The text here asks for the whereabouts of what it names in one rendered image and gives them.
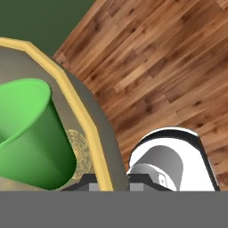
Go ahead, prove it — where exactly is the white and black round object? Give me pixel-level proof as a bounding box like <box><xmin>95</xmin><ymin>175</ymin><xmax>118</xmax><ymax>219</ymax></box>
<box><xmin>126</xmin><ymin>126</ymin><xmax>221</xmax><ymax>192</ymax></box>

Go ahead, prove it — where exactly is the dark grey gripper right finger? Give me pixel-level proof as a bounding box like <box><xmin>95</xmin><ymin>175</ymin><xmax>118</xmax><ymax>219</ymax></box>
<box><xmin>126</xmin><ymin>173</ymin><xmax>176</xmax><ymax>192</ymax></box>

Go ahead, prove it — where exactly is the grey bowl with yellow rim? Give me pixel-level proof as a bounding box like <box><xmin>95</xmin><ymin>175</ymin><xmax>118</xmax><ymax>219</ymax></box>
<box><xmin>0</xmin><ymin>37</ymin><xmax>130</xmax><ymax>192</ymax></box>

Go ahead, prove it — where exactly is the green cup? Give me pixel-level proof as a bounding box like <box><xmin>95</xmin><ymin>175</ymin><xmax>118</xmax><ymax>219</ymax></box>
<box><xmin>0</xmin><ymin>77</ymin><xmax>78</xmax><ymax>191</ymax></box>

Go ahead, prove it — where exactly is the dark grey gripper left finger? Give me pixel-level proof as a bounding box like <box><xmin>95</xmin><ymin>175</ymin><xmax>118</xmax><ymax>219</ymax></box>
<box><xmin>61</xmin><ymin>173</ymin><xmax>101</xmax><ymax>192</ymax></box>

